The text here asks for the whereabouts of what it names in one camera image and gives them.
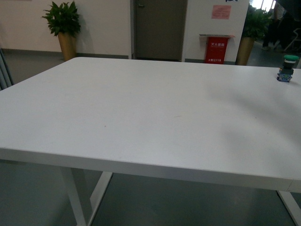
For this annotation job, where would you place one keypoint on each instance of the grey door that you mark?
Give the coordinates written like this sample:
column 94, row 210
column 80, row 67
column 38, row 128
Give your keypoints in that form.
column 159, row 29

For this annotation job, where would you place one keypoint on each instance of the red fire extinguisher box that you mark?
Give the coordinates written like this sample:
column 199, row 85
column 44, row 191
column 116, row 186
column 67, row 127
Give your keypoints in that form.
column 216, row 46

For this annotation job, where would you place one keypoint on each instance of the left potted plant gold pot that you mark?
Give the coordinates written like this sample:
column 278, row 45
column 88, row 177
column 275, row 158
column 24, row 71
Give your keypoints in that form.
column 63, row 23

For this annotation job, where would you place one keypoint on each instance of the potted plant gold pot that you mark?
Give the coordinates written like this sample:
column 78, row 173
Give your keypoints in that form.
column 255, row 27
column 63, row 23

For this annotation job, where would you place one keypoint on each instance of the pink paper notice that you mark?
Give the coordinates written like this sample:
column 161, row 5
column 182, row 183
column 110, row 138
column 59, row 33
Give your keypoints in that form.
column 221, row 12

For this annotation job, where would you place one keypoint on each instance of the right potted plant gold pot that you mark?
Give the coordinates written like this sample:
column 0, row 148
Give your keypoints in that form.
column 255, row 27

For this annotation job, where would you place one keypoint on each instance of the grey ribbed partition panel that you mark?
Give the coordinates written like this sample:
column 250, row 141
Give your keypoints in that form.
column 5, row 76

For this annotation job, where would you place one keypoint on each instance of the person in background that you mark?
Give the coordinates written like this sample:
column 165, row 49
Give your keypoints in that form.
column 280, row 28

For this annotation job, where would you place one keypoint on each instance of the right white table leg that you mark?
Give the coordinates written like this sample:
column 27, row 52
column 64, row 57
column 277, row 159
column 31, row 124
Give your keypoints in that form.
column 291, row 206

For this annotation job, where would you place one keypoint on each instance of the white table leg frame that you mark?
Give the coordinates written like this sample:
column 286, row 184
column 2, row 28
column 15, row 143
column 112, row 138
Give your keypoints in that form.
column 84, row 204

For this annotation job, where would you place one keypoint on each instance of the green push button switch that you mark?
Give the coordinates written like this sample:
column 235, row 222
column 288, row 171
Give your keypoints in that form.
column 286, row 71

